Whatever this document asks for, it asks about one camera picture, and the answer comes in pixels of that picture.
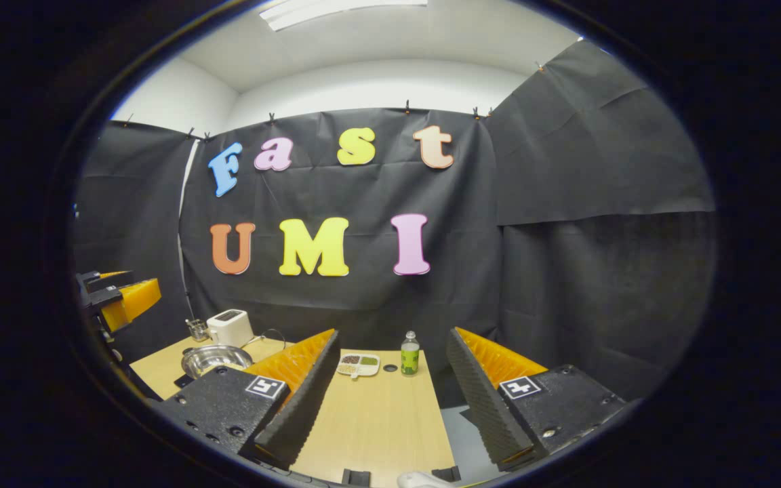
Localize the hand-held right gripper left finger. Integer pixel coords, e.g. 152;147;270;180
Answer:
160;329;341;470

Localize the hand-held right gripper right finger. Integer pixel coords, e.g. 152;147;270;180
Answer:
446;327;627;472

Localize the stainless steel pot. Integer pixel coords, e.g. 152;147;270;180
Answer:
181;344;254;380

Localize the white divided grain tray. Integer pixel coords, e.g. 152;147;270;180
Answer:
336;352;381;380

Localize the green drink bottle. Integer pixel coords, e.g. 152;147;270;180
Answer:
401;331;421;377

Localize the white toaster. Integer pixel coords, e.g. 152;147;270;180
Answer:
206;309;254;348

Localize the black power cable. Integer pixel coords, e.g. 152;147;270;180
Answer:
245;329;287;350

